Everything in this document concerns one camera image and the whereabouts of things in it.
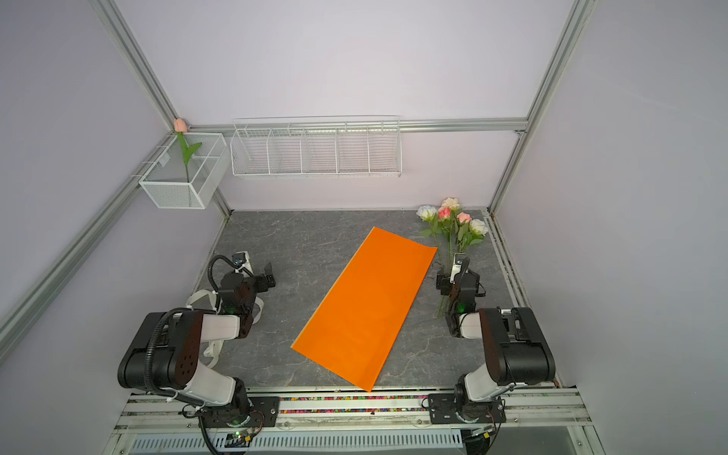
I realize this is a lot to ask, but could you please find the light pink rose fake flower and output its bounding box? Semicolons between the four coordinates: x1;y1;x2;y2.
457;212;472;226

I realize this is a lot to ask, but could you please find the dark pink rose fake flower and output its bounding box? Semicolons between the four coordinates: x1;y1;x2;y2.
437;207;452;252

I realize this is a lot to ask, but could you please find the cream rose fake flower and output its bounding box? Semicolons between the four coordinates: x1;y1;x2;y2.
441;197;461;210

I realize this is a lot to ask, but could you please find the orange wrapping paper sheet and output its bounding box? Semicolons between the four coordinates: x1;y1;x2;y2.
291;227;438;392

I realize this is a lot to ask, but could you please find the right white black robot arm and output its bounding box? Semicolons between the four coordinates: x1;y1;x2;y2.
436;270;557;423

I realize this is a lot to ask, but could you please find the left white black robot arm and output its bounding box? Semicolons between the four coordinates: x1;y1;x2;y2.
117;252;278;428

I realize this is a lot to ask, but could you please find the pink tulip fake flower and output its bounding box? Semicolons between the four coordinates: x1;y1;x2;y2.
174;119;202;183

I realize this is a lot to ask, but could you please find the white ribbon strip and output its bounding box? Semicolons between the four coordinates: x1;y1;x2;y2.
186;289;265;368

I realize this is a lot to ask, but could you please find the white mesh corner basket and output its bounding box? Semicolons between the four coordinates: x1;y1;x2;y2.
140;133;231;210

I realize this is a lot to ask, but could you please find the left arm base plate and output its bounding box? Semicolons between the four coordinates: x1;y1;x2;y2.
198;395;281;428

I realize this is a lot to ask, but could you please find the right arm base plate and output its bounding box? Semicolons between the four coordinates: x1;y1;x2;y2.
423;392;506;425

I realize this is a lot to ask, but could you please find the aluminium front rail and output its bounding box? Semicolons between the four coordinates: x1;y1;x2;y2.
112;388;593;435

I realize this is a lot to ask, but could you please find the white wire wall basket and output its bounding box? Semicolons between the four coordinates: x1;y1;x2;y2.
231;116;403;178

